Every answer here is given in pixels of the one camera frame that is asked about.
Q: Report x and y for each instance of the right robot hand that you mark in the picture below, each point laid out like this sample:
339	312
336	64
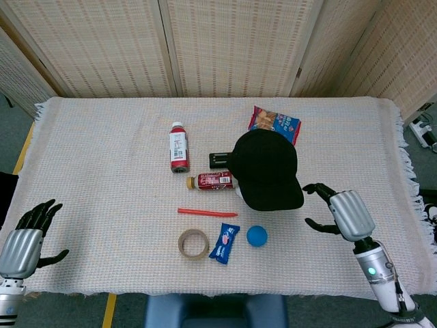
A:
351	214

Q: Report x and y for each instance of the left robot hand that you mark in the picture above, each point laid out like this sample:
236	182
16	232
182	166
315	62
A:
21	245

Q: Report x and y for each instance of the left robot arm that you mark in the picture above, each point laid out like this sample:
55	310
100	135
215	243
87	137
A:
8	302

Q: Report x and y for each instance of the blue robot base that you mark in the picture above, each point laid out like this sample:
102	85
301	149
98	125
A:
215	311

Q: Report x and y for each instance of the black object at edge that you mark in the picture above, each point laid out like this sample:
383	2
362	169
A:
7	194

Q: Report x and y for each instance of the black white sneaker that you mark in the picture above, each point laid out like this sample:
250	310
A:
431	222

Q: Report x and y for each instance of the blue ball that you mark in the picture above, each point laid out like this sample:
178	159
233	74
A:
256	235

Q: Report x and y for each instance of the beige woven tablecloth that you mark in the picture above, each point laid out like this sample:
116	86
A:
102	191

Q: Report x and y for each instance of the black baseball cap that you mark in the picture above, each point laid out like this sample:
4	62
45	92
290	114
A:
264	169

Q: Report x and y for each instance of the white device on floor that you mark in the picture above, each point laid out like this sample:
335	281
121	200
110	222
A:
424	131

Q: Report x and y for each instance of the blue red snack bag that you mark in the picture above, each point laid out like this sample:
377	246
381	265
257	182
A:
274	123

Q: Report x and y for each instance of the blue candy wrapper packet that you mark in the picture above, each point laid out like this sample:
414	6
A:
224	243

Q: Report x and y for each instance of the black rectangular stand base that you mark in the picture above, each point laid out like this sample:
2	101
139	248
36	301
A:
220	160

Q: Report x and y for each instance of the red plastic stick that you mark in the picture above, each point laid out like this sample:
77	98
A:
207	212

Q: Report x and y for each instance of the red drink bottle yellow cap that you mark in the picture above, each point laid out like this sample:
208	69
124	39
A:
211	181

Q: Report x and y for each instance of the brown tape roll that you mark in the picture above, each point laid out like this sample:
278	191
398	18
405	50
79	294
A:
193	244

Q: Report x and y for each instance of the red drink bottle white cap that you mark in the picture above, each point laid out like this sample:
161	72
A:
178	148

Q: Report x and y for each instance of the woven folding screen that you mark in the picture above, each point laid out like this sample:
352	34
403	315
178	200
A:
218	44

